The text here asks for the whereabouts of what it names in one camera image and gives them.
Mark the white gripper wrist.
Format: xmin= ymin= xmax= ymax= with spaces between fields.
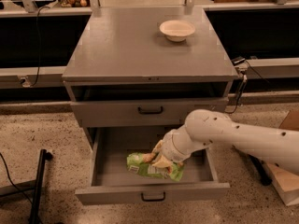
xmin=142 ymin=127 xmax=200 ymax=168

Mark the green rice chip bag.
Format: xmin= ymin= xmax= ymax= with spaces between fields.
xmin=127 ymin=153 xmax=184 ymax=181

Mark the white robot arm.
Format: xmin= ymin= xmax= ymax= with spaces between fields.
xmin=152 ymin=109 xmax=299 ymax=175

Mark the closed upper grey drawer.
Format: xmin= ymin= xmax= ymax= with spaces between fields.
xmin=71 ymin=98 xmax=228 ymax=128

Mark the open lower grey drawer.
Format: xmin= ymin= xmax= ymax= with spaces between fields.
xmin=76 ymin=126 xmax=230 ymax=205

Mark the grey drawer cabinet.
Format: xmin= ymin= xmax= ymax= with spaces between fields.
xmin=61 ymin=6 xmax=239 ymax=206

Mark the black stand leg left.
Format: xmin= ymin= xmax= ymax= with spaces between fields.
xmin=29 ymin=149 xmax=52 ymax=224

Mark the white paper bowl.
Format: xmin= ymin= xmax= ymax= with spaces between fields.
xmin=159 ymin=20 xmax=195 ymax=42

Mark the cardboard box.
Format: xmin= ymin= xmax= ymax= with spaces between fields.
xmin=264 ymin=110 xmax=299 ymax=206

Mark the black adapter with cables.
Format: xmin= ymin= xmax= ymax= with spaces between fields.
xmin=226 ymin=56 xmax=263 ymax=115

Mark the wall power outlet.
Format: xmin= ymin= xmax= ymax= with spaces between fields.
xmin=18 ymin=76 xmax=31 ymax=88

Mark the black cable on floor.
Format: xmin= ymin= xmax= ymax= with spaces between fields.
xmin=0 ymin=152 xmax=45 ymax=224

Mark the black hanging power cable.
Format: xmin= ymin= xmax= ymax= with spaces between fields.
xmin=30 ymin=5 xmax=51 ymax=88

